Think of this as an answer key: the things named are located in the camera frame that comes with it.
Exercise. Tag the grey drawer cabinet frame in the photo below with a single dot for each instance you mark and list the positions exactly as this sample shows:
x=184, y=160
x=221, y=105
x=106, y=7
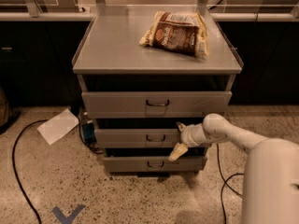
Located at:
x=111, y=59

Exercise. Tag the brown bag at left edge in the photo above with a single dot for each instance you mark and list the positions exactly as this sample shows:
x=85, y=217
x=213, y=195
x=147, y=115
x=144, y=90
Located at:
x=5, y=110

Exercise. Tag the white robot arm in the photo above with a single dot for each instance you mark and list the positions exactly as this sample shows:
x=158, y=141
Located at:
x=271, y=176

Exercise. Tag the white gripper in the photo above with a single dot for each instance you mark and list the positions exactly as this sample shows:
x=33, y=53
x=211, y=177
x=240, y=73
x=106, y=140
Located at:
x=186, y=136

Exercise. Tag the grey bottom drawer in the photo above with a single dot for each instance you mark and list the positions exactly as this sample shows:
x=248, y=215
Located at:
x=154, y=164

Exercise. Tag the brown yellow snack bag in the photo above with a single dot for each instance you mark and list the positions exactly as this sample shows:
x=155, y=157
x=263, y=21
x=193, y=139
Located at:
x=180, y=32

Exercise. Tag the white paper sheet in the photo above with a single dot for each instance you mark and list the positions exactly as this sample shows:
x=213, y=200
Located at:
x=57, y=127

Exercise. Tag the grey drawer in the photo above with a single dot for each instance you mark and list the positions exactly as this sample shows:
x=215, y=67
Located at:
x=154, y=104
x=154, y=164
x=137, y=138

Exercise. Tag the grey top drawer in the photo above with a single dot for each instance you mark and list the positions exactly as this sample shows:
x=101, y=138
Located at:
x=154, y=104

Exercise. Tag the blue power box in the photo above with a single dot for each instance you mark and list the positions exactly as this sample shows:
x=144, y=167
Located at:
x=88, y=131

